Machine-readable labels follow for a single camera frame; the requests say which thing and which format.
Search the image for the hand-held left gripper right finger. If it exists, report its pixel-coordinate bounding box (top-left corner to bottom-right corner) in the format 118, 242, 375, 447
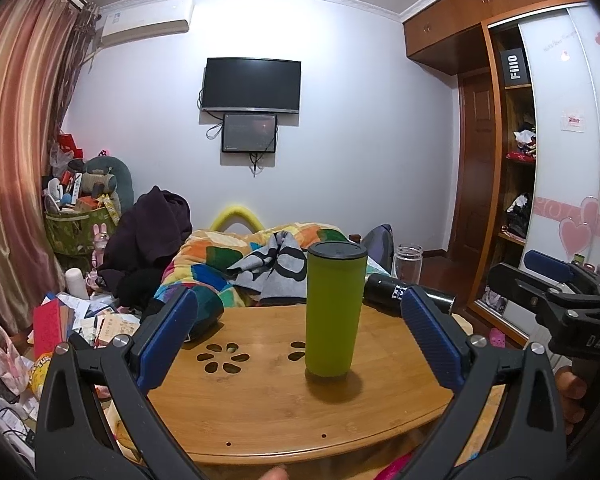
400, 284, 567, 480

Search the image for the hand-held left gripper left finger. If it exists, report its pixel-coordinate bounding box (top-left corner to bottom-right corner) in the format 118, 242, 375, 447
34, 285, 206, 480

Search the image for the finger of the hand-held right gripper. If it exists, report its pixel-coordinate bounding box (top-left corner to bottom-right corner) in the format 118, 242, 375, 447
487, 262, 573, 322
524, 249, 593, 287

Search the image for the green cup with dark lid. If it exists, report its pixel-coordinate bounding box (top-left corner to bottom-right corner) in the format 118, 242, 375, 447
305, 241, 369, 379

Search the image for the person's right hand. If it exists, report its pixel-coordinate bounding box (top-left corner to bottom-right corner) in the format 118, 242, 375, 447
554, 367, 589, 436

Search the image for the black cylinder bottle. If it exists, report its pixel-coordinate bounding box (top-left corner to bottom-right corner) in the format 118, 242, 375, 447
362, 272, 456, 317

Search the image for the clear glass jar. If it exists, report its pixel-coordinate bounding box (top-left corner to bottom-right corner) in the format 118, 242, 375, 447
393, 243, 425, 287

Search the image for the colourful patchwork quilt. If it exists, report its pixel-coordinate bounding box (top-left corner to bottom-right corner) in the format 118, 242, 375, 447
152, 222, 397, 333

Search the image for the white heart print sliding door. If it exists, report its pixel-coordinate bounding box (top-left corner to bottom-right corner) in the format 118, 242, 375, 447
467, 2, 600, 348

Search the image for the grey blue bag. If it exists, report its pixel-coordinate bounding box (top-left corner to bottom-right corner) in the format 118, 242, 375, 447
362, 223, 396, 274

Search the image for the white bottle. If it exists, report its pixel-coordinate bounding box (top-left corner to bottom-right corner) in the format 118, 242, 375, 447
64, 267, 89, 302

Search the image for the dark purple jacket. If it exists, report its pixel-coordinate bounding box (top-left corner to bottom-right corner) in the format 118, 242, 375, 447
99, 185, 194, 312

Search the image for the pink bunny toy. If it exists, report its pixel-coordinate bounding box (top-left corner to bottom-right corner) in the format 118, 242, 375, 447
90, 222, 110, 269

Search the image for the brown wooden door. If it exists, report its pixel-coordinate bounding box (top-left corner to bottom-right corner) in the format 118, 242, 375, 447
456, 72, 497, 262

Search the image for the red book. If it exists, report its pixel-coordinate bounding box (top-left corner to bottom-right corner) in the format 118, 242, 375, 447
32, 301, 65, 359

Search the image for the grey patterned scarf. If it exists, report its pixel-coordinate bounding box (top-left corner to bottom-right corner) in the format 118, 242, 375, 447
227, 230, 312, 307

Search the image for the green fabric storage bag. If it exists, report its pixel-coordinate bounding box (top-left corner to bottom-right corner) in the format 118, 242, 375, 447
43, 207, 114, 257

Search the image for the yellow foam arch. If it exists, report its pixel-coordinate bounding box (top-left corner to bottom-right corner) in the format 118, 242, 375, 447
209, 204, 267, 234

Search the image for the pink patterned bag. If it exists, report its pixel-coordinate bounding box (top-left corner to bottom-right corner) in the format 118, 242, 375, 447
0, 322, 37, 397

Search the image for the grey plush toy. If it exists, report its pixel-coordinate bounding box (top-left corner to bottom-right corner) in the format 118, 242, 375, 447
67, 154, 135, 217

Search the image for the black box with white print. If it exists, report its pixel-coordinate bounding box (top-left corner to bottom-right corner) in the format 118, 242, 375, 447
499, 46, 532, 89

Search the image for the red paper bag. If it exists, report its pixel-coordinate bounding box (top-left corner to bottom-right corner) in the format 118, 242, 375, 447
55, 130, 84, 159

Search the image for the striped pink curtain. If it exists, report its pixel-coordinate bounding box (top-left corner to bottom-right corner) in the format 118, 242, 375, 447
0, 0, 102, 337

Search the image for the wooden wardrobe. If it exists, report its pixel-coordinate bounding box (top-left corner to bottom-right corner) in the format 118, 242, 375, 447
401, 0, 600, 352

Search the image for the white air conditioner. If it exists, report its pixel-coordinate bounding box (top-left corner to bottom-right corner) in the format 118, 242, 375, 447
100, 0, 195, 47

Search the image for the small black wall monitor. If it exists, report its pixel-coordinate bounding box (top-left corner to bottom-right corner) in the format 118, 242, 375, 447
221, 113, 279, 154

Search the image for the black wall television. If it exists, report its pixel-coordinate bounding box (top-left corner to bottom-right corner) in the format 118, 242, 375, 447
200, 57, 302, 114

